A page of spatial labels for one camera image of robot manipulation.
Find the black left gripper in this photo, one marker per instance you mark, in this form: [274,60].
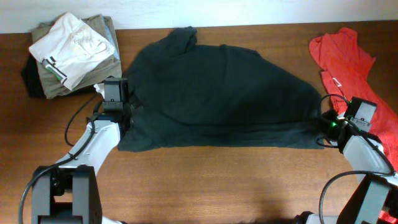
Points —
[134,106]

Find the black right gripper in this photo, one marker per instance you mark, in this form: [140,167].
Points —
[328,115]

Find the red t-shirt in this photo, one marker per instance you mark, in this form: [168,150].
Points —
[345,69]

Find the dark green t-shirt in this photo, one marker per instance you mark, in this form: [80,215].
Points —
[186,94]

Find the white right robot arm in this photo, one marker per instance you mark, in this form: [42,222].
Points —
[376,193]

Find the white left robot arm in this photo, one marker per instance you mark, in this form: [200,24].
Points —
[67,191]

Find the light blue folded garment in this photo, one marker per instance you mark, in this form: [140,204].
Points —
[110,39]

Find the olive folded garment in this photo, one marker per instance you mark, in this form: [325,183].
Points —
[111,67]

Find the white folded t-shirt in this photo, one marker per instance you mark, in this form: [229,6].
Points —
[71,49]

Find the black folded garment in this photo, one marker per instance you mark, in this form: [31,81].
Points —
[41,83]

